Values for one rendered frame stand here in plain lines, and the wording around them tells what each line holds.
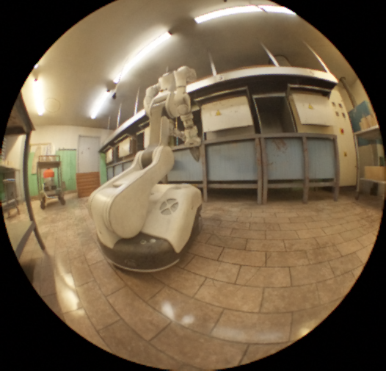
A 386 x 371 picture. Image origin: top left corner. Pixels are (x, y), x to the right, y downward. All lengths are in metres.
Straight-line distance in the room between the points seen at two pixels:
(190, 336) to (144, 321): 0.15
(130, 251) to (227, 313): 0.40
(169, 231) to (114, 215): 0.21
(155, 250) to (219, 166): 1.33
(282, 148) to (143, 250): 1.57
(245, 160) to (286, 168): 0.55
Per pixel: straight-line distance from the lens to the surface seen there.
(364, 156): 3.06
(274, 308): 0.52
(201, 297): 0.51
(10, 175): 4.69
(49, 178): 4.41
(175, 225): 0.47
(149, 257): 0.45
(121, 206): 0.43
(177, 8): 2.07
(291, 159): 1.58
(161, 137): 0.76
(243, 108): 1.48
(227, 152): 1.54
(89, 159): 5.11
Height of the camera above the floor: 0.45
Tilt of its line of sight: 4 degrees down
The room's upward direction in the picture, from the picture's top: 3 degrees counter-clockwise
